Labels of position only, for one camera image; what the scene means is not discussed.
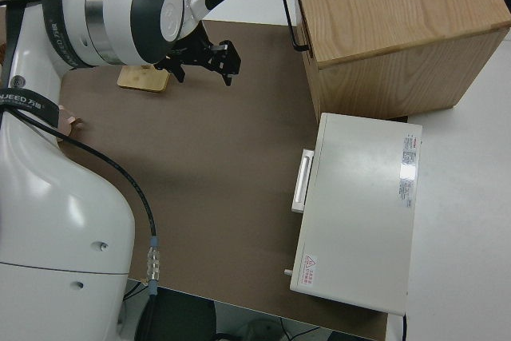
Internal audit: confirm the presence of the white toaster oven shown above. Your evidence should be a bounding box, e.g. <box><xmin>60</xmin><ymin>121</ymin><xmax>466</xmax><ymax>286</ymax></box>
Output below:
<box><xmin>283</xmin><ymin>112</ymin><xmax>423</xmax><ymax>316</ymax></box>

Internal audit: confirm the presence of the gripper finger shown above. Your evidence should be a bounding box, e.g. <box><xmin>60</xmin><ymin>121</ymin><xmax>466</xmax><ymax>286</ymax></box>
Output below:
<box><xmin>221</xmin><ymin>61</ymin><xmax>242</xmax><ymax>87</ymax></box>
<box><xmin>167</xmin><ymin>64</ymin><xmax>187</xmax><ymax>84</ymax></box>

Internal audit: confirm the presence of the black cabinet handle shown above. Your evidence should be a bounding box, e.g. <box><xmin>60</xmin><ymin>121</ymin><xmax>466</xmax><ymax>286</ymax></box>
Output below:
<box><xmin>281</xmin><ymin>0</ymin><xmax>312</xmax><ymax>51</ymax></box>

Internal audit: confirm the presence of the pink ribbed mug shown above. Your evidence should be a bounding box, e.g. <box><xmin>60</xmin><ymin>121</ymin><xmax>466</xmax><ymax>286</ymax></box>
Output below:
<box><xmin>57</xmin><ymin>104</ymin><xmax>84</xmax><ymax>138</ymax></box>

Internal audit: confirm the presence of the toaster oven door handle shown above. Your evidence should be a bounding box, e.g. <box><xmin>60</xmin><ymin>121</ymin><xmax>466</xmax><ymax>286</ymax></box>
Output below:
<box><xmin>291</xmin><ymin>149</ymin><xmax>315</xmax><ymax>214</ymax></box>

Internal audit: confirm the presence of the brown table mat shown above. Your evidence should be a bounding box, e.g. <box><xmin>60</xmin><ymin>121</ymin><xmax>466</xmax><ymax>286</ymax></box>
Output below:
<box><xmin>55</xmin><ymin>19</ymin><xmax>390</xmax><ymax>341</ymax></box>

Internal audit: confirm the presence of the wooden cabinet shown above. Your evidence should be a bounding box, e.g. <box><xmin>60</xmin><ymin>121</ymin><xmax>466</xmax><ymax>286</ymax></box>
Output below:
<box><xmin>289</xmin><ymin>0</ymin><xmax>511</xmax><ymax>118</ymax></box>

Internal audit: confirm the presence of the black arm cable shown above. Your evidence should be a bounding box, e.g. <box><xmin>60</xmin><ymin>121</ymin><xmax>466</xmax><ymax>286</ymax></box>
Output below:
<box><xmin>0</xmin><ymin>0</ymin><xmax>163</xmax><ymax>341</ymax></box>

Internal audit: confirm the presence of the wooden mug tree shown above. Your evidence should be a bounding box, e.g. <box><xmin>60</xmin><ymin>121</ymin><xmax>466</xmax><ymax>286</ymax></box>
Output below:
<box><xmin>117</xmin><ymin>64</ymin><xmax>169</xmax><ymax>93</ymax></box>

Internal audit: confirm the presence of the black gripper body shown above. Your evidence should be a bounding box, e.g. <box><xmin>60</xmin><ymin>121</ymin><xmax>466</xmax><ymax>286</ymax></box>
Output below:
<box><xmin>154</xmin><ymin>21</ymin><xmax>242</xmax><ymax>69</ymax></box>

